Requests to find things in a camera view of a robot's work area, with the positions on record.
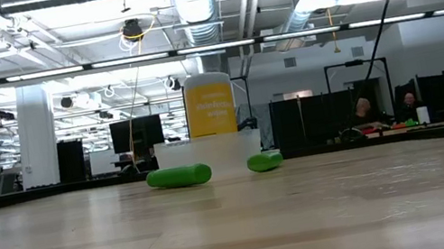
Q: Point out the green travel bottle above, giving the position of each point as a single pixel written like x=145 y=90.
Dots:
x=178 y=176
x=264 y=162

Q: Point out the yellow wipes canister white lid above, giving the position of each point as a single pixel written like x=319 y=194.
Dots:
x=210 y=108

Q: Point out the clear plastic container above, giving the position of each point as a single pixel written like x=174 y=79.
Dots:
x=227 y=151

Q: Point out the overhead LED light bar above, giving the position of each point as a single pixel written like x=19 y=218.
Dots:
x=213 y=46

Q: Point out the black office monitor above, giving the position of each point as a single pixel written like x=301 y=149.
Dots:
x=137 y=135

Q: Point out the black partition panels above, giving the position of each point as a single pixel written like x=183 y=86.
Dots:
x=308 y=120

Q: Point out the person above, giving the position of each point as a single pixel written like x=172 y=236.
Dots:
x=410 y=107
x=364 y=113

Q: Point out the black cabinet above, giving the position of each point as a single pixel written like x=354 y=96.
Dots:
x=71 y=160

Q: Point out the white square pillar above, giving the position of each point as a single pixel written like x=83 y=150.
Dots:
x=36 y=139

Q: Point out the straight silver ventilation duct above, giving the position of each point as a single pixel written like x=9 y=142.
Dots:
x=194 y=5

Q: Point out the black metal stand frame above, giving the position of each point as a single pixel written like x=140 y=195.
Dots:
x=354 y=62

